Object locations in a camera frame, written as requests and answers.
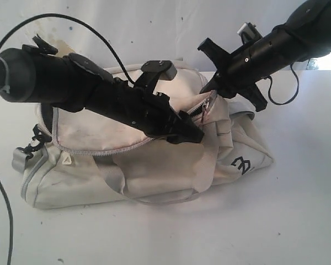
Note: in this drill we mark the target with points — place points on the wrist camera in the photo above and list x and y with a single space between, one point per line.
164 69
248 33

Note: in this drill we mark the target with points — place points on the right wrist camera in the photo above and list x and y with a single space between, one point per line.
248 33

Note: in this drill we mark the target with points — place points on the black plastic strap clip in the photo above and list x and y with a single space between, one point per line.
38 141

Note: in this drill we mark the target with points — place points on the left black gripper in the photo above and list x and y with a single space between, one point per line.
150 113

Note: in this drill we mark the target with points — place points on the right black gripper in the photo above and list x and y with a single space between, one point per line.
236 73

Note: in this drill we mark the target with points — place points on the right silver black robot arm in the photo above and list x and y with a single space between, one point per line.
306 34

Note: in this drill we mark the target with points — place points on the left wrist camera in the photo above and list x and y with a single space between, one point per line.
164 69

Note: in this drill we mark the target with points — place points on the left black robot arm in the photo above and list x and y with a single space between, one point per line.
35 74

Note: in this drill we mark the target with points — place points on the white fabric duffel bag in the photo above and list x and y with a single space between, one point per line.
93 159

